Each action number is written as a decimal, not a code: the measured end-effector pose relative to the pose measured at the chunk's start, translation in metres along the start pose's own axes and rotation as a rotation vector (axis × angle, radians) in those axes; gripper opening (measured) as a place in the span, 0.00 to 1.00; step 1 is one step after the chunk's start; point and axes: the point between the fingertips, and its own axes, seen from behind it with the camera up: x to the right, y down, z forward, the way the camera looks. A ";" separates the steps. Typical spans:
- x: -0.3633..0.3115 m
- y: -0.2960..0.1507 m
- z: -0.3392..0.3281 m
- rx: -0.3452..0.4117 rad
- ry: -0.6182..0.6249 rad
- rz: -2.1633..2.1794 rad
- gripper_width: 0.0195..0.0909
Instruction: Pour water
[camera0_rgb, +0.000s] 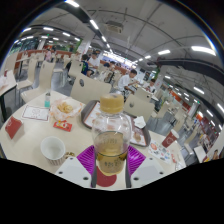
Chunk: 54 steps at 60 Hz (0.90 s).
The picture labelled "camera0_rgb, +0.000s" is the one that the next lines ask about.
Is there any group of ceiling lights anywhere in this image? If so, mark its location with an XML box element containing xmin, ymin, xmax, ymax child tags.
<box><xmin>13</xmin><ymin>0</ymin><xmax>224</xmax><ymax>131</ymax></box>

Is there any clear bottle with yellow drink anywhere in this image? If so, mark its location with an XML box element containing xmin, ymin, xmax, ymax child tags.
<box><xmin>91</xmin><ymin>93</ymin><xmax>133</xmax><ymax>177</ymax></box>

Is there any white mug with handle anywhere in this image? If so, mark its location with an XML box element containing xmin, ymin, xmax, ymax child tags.
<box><xmin>40</xmin><ymin>135</ymin><xmax>76</xmax><ymax>167</ymax></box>

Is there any beige neighbour table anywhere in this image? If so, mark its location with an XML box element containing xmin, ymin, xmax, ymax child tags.
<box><xmin>0</xmin><ymin>69</ymin><xmax>18</xmax><ymax>123</ymax></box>

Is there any crumpled white napkin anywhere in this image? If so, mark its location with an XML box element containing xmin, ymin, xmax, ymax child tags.
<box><xmin>133</xmin><ymin>115</ymin><xmax>147</xmax><ymax>130</ymax></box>

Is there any colourful printed leaflet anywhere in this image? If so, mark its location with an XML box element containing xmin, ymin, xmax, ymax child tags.
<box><xmin>147</xmin><ymin>139</ymin><xmax>174</xmax><ymax>164</ymax></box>

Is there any beige chair with round hole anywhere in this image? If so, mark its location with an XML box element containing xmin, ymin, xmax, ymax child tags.
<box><xmin>123</xmin><ymin>93</ymin><xmax>156</xmax><ymax>124</ymax></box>
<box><xmin>69</xmin><ymin>73</ymin><xmax>113</xmax><ymax>105</ymax></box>

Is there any dark food tray with paper liner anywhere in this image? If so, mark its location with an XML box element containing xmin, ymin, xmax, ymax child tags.
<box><xmin>80</xmin><ymin>99</ymin><xmax>152</xmax><ymax>148</ymax></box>

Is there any ceiling air conditioner unit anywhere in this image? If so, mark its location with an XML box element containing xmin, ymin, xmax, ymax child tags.
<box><xmin>104</xmin><ymin>20</ymin><xmax>124</xmax><ymax>34</ymax></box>

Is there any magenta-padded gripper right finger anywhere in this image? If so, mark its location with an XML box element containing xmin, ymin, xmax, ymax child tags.
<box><xmin>125</xmin><ymin>144</ymin><xmax>166</xmax><ymax>189</ymax></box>

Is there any group of beige chairs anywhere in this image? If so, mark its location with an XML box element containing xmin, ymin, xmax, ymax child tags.
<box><xmin>3</xmin><ymin>49</ymin><xmax>201</xmax><ymax>134</ymax></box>

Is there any clear plastic packet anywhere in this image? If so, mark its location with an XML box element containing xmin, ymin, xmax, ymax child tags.
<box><xmin>173</xmin><ymin>154</ymin><xmax>187</xmax><ymax>172</ymax></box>

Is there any small clear sanitiser bottle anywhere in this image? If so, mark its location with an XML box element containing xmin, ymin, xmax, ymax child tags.
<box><xmin>44</xmin><ymin>91</ymin><xmax>52</xmax><ymax>109</ymax></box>

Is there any person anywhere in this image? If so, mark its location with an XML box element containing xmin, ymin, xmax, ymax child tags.
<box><xmin>107</xmin><ymin>60</ymin><xmax>117</xmax><ymax>71</ymax></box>
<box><xmin>88</xmin><ymin>53</ymin><xmax>101</xmax><ymax>76</ymax></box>
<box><xmin>44</xmin><ymin>49</ymin><xmax>54</xmax><ymax>63</ymax></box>
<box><xmin>117</xmin><ymin>68</ymin><xmax>138</xmax><ymax>98</ymax></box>
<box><xmin>210</xmin><ymin>149</ymin><xmax>221</xmax><ymax>161</ymax></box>
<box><xmin>144</xmin><ymin>78</ymin><xmax>157</xmax><ymax>94</ymax></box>
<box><xmin>80</xmin><ymin>54</ymin><xmax>91</xmax><ymax>77</ymax></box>

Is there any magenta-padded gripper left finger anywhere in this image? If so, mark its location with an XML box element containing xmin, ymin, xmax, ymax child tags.
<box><xmin>54</xmin><ymin>144</ymin><xmax>99</xmax><ymax>189</ymax></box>

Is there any small red sauce packet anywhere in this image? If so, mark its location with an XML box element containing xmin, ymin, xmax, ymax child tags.
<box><xmin>52</xmin><ymin>120</ymin><xmax>73</xmax><ymax>133</ymax></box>

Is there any white printed card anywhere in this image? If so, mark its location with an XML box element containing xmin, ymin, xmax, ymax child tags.
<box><xmin>20</xmin><ymin>104</ymin><xmax>51</xmax><ymax>123</ymax></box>

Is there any paper wrapper with fried food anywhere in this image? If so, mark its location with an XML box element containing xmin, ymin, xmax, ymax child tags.
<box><xmin>49</xmin><ymin>96</ymin><xmax>86</xmax><ymax>122</ymax></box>

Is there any red carton box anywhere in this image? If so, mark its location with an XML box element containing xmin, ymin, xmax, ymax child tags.
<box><xmin>4</xmin><ymin>115</ymin><xmax>24</xmax><ymax>140</ymax></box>

